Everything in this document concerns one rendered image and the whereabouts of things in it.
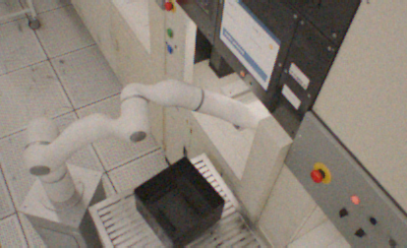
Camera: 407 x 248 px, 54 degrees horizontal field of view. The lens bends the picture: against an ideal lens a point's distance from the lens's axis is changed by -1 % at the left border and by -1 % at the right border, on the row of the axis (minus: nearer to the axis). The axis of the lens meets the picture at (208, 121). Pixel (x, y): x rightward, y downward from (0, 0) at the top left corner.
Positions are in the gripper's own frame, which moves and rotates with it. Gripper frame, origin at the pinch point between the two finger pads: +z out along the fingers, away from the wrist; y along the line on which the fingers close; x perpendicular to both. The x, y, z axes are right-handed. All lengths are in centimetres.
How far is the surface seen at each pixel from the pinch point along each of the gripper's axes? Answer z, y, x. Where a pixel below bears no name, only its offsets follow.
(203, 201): -47, 7, -42
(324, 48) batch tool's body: -31, 24, 59
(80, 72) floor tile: -52, -166, -119
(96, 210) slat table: -89, -13, -43
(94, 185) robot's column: -86, -24, -43
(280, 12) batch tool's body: -31, 7, 57
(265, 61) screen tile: -30.7, 6.4, 38.3
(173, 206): -60, 3, -42
